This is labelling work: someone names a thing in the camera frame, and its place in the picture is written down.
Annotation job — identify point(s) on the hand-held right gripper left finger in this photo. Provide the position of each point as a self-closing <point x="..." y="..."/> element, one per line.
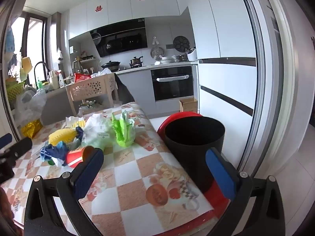
<point x="88" y="174"/>

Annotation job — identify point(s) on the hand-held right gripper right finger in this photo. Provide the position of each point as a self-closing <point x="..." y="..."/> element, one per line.
<point x="221" y="174"/>

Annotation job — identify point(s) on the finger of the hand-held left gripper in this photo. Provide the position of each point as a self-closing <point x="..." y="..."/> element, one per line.
<point x="19" y="147"/>
<point x="6" y="140"/>

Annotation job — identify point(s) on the red paper cup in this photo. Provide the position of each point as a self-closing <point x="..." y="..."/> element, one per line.
<point x="76" y="156"/>

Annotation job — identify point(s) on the black trash bin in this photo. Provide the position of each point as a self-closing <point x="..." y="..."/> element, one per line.
<point x="194" y="157"/>

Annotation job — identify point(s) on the clear bag with white label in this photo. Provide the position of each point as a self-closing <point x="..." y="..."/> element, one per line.
<point x="98" y="130"/>

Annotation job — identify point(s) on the person's left forearm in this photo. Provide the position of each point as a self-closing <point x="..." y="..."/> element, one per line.
<point x="5" y="206"/>

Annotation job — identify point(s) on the gold foil bag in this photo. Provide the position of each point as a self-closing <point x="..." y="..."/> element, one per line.
<point x="30" y="129"/>

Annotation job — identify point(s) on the blue crumpled wrapper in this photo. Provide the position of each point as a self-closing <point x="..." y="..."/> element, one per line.
<point x="53" y="151"/>

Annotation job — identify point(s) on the dark blue wrapper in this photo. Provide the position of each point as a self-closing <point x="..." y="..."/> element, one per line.
<point x="78" y="134"/>

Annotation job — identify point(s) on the large clear plastic bag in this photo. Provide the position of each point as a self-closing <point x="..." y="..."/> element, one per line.
<point x="30" y="105"/>

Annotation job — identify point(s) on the green plastic basket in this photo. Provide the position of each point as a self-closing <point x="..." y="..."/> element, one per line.
<point x="14" y="91"/>

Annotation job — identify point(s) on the bright green plastic bag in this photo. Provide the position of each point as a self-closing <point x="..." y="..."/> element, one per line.
<point x="123" y="132"/>

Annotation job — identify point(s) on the white crumpled tissue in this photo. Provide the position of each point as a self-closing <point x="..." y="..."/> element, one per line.
<point x="71" y="120"/>

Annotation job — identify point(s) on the green dish soap bottle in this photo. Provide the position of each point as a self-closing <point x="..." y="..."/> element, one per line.
<point x="39" y="84"/>

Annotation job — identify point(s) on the bag of vegetables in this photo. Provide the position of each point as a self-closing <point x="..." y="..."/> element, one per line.
<point x="89" y="105"/>

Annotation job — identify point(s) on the red plastic stool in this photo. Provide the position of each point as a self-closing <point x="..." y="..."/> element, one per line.
<point x="169" y="120"/>

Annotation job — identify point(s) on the utensil holder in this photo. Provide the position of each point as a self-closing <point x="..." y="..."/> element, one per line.
<point x="54" y="81"/>

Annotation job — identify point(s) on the cardboard box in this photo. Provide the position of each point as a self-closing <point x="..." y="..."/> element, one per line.
<point x="189" y="105"/>

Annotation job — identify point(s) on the yellow plastic container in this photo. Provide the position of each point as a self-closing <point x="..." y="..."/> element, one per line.
<point x="26" y="64"/>

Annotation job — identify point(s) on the white spray bottle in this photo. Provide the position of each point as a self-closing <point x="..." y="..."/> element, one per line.
<point x="61" y="80"/>

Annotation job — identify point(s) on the black kitchen faucet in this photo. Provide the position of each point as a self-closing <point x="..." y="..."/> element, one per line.
<point x="39" y="64"/>

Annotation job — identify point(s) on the beige perforated plastic cart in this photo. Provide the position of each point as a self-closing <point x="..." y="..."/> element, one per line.
<point x="88" y="88"/>

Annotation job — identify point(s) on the dark hanging cloth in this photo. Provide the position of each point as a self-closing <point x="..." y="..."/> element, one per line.
<point x="123" y="88"/>

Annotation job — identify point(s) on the red plastic basket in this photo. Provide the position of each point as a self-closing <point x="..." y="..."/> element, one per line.
<point x="82" y="78"/>

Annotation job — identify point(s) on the white refrigerator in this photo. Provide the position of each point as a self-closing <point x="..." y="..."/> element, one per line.
<point x="221" y="78"/>

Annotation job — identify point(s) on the black built-in oven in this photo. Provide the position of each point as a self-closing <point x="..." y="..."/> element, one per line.
<point x="172" y="88"/>

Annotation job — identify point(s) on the grey kitchen counter unit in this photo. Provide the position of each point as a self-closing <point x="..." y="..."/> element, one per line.
<point x="137" y="88"/>

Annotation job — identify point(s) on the dark framed window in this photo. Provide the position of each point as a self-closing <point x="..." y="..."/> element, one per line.
<point x="37" y="44"/>

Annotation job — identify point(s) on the white plastic bag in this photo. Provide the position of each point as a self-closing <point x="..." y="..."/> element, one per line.
<point x="103" y="72"/>

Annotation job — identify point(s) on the countertop spice rack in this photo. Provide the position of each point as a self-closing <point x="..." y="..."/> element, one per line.
<point x="85" y="59"/>

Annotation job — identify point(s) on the black wok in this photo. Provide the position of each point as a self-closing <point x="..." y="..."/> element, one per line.
<point x="110" y="65"/>

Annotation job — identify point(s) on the dark cooking pot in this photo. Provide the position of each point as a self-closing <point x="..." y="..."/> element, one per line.
<point x="136" y="62"/>

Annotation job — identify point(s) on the steel pot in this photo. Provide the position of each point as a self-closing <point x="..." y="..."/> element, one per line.
<point x="179" y="58"/>

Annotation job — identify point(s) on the white bowl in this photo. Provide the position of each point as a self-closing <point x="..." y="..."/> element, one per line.
<point x="165" y="61"/>

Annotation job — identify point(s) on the black multi-hole pan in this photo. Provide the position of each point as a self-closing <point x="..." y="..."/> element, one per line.
<point x="181" y="43"/>

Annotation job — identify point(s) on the round metal steamer rack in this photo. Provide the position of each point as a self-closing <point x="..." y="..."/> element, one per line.
<point x="157" y="52"/>

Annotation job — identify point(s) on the black range hood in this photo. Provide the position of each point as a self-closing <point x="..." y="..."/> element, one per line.
<point x="120" y="39"/>

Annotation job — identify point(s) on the white upper cabinets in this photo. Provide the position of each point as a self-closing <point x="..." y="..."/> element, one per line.
<point x="118" y="14"/>

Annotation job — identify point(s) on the sliding door frame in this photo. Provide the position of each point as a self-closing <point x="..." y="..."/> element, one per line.
<point x="268" y="78"/>

